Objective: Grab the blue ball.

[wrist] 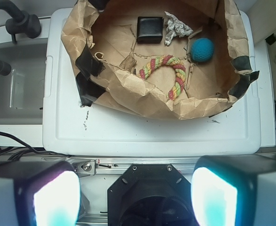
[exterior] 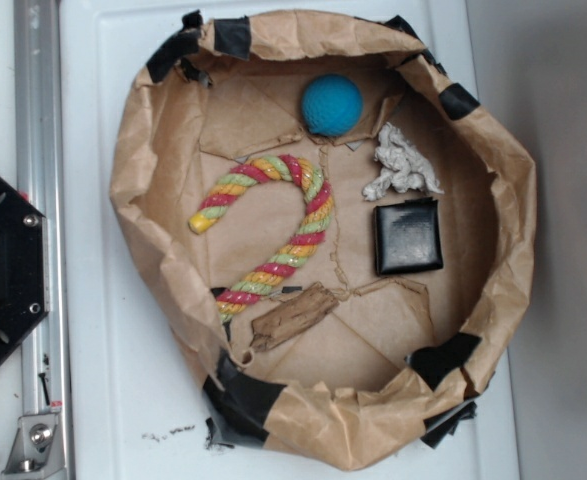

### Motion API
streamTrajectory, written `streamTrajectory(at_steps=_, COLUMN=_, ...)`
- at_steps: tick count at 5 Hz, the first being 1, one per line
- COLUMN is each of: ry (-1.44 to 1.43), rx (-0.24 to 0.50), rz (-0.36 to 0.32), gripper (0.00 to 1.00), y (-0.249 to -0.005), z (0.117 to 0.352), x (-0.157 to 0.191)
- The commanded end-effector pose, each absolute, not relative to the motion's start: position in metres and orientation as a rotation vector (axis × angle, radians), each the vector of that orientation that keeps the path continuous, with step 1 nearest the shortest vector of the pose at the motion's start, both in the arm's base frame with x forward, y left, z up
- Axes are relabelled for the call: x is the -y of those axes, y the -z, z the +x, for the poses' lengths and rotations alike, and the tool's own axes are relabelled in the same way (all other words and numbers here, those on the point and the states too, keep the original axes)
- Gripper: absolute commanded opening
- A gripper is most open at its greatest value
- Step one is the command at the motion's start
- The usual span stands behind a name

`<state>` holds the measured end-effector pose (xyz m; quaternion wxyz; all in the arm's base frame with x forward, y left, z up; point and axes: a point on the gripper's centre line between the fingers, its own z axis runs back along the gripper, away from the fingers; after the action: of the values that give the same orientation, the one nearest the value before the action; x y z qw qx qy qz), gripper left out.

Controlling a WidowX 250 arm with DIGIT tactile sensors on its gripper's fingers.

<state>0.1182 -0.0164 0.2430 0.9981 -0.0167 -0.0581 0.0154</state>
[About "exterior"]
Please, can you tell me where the multicolour rope candy cane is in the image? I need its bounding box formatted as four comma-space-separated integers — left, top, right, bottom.
188, 155, 334, 326

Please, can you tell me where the black square pad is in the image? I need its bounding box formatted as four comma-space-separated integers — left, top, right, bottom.
373, 198, 444, 276

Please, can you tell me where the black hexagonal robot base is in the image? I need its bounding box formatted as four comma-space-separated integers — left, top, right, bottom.
0, 177, 47, 366

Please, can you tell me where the blue textured ball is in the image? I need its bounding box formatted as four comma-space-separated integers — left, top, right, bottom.
301, 74, 363, 137

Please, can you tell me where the metal corner bracket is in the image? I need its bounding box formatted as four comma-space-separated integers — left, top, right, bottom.
1, 413, 65, 479

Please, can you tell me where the aluminium extrusion rail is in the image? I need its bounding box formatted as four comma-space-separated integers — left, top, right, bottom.
11, 0, 77, 480

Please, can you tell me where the crumpled white paper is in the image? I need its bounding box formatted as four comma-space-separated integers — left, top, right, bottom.
362, 122, 444, 201

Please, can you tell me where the brown paper bag bin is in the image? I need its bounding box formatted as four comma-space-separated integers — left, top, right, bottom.
110, 9, 536, 471

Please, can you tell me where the brown wood piece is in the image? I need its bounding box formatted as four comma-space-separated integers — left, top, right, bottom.
250, 282, 339, 352

